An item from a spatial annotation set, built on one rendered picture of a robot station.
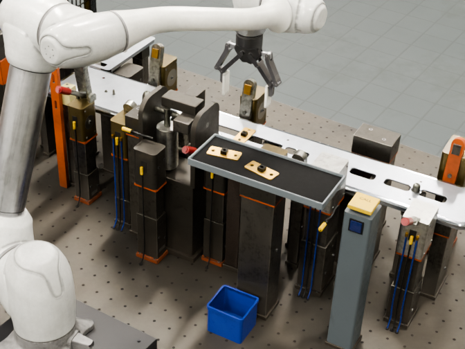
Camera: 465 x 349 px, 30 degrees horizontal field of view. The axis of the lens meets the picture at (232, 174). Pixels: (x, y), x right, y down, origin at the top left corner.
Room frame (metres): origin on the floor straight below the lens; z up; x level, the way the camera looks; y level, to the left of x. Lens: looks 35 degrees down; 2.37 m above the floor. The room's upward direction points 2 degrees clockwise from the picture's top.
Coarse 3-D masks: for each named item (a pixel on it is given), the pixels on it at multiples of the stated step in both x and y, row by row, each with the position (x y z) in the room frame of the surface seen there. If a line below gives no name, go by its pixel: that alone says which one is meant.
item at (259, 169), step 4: (248, 164) 1.78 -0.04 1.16; (252, 164) 1.78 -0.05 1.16; (256, 164) 1.78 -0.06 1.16; (260, 164) 1.78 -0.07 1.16; (248, 168) 1.76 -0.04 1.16; (252, 168) 1.76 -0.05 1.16; (256, 168) 1.76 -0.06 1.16; (260, 168) 1.75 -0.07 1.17; (264, 168) 1.75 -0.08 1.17; (268, 168) 1.77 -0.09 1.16; (256, 172) 1.75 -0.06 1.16; (260, 172) 1.75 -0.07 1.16; (264, 172) 1.75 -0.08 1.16; (268, 172) 1.75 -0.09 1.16; (272, 172) 1.75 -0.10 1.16; (276, 172) 1.75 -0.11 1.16; (264, 176) 1.73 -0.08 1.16; (268, 176) 1.73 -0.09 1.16; (272, 176) 1.73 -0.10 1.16; (276, 176) 1.74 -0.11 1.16
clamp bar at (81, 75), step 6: (84, 66) 2.24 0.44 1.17; (78, 72) 2.24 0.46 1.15; (84, 72) 2.23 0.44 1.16; (78, 78) 2.24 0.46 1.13; (84, 78) 2.23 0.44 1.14; (78, 84) 2.25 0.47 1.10; (84, 84) 2.24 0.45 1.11; (90, 84) 2.25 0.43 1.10; (78, 90) 2.25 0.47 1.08; (84, 90) 2.24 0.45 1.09; (90, 90) 2.25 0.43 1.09
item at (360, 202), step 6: (354, 198) 1.66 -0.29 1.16; (360, 198) 1.66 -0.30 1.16; (366, 198) 1.66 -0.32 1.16; (372, 198) 1.66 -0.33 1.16; (348, 204) 1.64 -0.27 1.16; (354, 204) 1.64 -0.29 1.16; (360, 204) 1.64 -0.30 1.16; (366, 204) 1.64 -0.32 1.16; (372, 204) 1.64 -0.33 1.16; (378, 204) 1.65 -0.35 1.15; (354, 210) 1.63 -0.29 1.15; (360, 210) 1.62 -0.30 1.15; (366, 210) 1.62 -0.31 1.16; (372, 210) 1.62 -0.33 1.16
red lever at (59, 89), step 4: (56, 88) 2.15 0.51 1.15; (60, 88) 2.15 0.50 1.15; (64, 88) 2.16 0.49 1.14; (68, 88) 2.18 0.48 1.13; (56, 92) 2.15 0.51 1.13; (60, 92) 2.15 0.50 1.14; (64, 92) 2.16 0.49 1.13; (68, 92) 2.17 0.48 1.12; (72, 92) 2.19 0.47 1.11; (76, 92) 2.21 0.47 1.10; (80, 92) 2.23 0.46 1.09; (80, 96) 2.23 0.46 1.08; (84, 96) 2.24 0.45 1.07
